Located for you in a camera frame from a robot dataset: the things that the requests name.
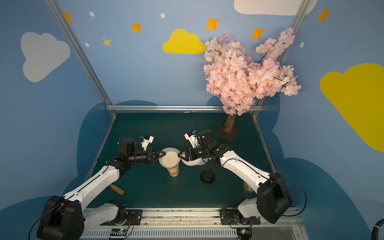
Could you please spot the black cup lid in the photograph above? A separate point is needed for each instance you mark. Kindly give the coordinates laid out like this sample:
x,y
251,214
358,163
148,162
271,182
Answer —
x,y
207,177

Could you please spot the paper milk tea cup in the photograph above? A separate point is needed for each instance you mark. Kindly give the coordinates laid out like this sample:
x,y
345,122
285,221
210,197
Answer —
x,y
174,172

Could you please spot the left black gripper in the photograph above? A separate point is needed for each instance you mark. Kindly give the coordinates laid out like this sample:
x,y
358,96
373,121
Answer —
x,y
151,155

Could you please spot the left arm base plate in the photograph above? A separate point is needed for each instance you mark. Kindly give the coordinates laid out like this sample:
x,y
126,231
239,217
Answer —
x,y
130,217

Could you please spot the small green circuit board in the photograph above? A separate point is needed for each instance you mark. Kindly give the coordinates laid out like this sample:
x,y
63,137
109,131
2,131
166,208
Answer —
x,y
118,233

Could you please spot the pink cherry blossom tree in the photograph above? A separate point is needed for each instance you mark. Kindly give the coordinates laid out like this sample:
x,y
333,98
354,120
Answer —
x,y
238,81

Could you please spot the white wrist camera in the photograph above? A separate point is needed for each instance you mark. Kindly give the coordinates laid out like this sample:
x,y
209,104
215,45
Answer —
x,y
192,139
146,141

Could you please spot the aluminium back frame bar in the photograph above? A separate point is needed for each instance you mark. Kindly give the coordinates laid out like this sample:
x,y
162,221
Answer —
x,y
148,108

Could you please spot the brown wooden block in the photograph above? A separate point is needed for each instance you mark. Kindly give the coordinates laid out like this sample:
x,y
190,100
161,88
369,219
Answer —
x,y
118,190

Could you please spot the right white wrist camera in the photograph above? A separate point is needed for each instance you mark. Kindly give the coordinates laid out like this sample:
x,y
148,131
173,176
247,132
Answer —
x,y
192,139

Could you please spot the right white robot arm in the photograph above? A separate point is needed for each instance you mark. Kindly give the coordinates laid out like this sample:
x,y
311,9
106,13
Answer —
x,y
273,197

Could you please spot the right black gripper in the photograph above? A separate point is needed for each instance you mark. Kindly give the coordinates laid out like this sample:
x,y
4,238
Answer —
x,y
191,153

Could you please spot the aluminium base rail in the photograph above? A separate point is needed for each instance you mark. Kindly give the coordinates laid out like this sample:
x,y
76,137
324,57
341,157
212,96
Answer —
x,y
198,224

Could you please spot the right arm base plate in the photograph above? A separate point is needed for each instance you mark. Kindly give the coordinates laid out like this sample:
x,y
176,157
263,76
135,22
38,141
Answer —
x,y
234,217

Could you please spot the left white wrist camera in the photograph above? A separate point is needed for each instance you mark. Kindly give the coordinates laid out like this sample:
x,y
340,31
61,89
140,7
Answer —
x,y
146,141

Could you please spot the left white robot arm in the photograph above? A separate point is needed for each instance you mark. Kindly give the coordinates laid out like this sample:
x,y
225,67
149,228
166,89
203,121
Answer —
x,y
67,217

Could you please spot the green white tape roll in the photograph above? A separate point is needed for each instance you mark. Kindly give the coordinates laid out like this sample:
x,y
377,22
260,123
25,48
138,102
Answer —
x,y
248,188

